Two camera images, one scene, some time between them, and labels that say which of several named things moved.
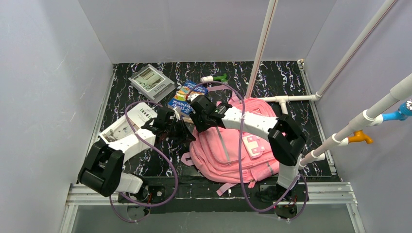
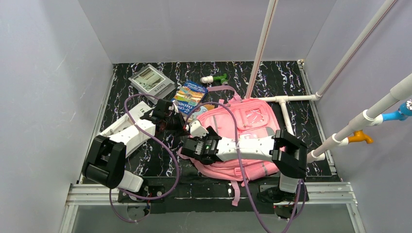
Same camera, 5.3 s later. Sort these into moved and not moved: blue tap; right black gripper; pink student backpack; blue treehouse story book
Moved: right black gripper
Not moved: pink student backpack; blue tap; blue treehouse story book
